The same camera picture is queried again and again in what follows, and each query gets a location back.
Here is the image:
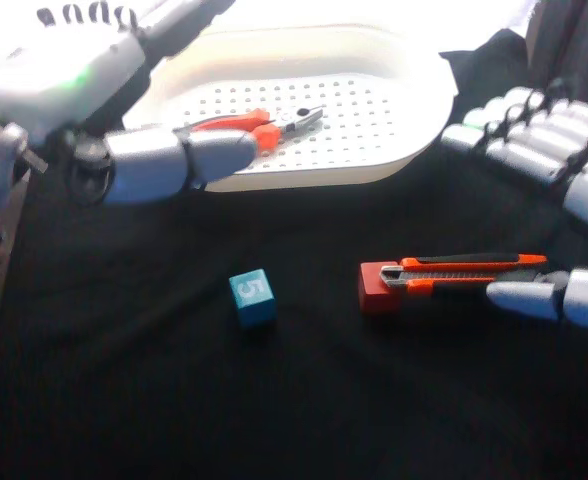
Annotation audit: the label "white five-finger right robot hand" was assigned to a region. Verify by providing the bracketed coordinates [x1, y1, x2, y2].
[441, 79, 588, 332]

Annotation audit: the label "orange black utility knife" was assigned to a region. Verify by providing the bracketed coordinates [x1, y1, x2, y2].
[378, 253, 549, 297]

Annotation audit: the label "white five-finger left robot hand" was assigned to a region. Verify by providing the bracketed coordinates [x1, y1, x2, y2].
[0, 0, 261, 207]

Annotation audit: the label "white perforated plastic tray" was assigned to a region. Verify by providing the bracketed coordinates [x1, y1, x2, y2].
[122, 23, 460, 194]

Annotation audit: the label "blue number block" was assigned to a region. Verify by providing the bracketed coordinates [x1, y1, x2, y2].
[228, 268, 277, 329]

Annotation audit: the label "red block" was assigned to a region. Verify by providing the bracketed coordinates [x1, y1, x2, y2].
[358, 260, 406, 317]

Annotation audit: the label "orange handled long-nose pliers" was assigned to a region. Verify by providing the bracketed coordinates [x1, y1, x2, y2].
[173, 103, 325, 152]

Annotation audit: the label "black table cloth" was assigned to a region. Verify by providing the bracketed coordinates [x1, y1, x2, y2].
[0, 0, 588, 480]

